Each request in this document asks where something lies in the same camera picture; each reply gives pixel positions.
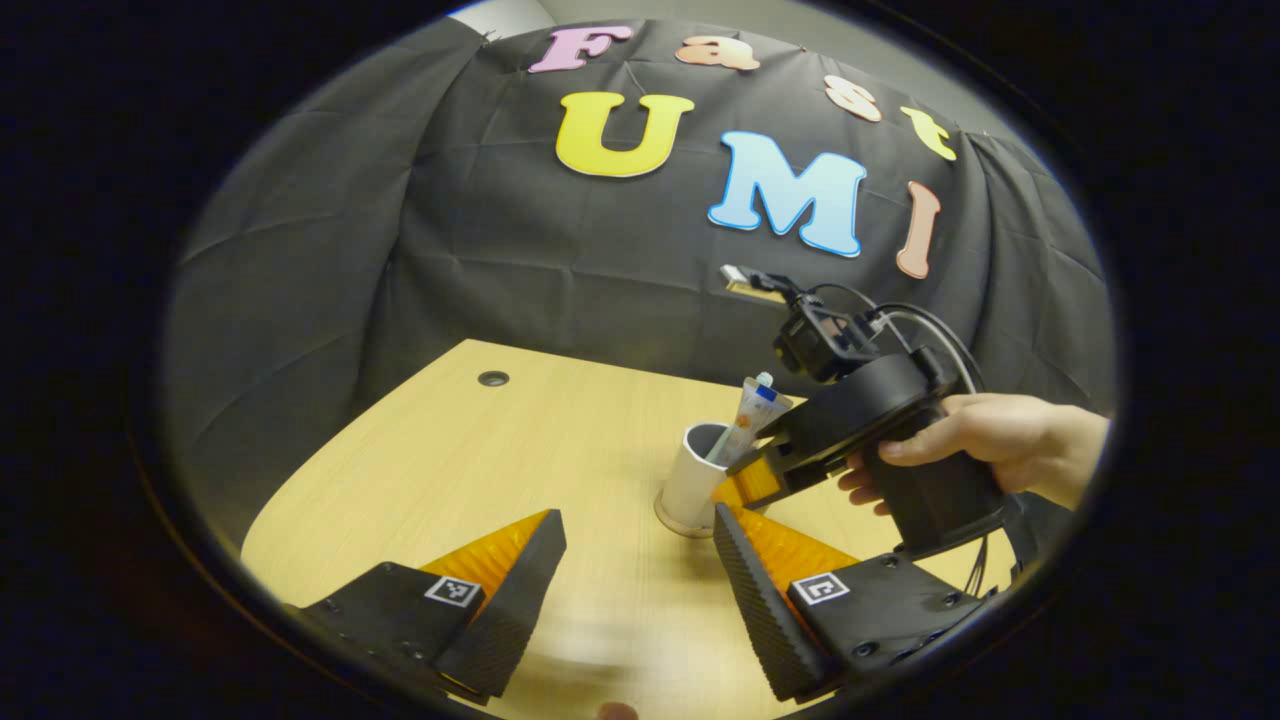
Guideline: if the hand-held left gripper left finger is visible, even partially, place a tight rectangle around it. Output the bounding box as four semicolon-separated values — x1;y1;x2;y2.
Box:
285;508;568;706

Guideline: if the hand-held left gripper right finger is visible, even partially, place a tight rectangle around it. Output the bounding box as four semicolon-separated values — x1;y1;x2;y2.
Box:
713;503;991;703

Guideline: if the white cup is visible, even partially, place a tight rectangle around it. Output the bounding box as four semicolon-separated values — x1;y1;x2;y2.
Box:
655;422;746;539

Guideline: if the white toothpaste tube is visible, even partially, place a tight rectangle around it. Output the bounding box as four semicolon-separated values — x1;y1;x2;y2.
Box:
708;378;794;468

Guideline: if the light wooden desktop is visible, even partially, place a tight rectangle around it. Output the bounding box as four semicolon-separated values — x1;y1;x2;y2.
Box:
240;338;1021;720

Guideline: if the black backdrop cloth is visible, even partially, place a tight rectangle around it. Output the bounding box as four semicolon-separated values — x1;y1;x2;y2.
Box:
165;15;1116;561

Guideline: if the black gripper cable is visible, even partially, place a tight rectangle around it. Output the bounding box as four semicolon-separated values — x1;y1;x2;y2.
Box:
805;283;988;396

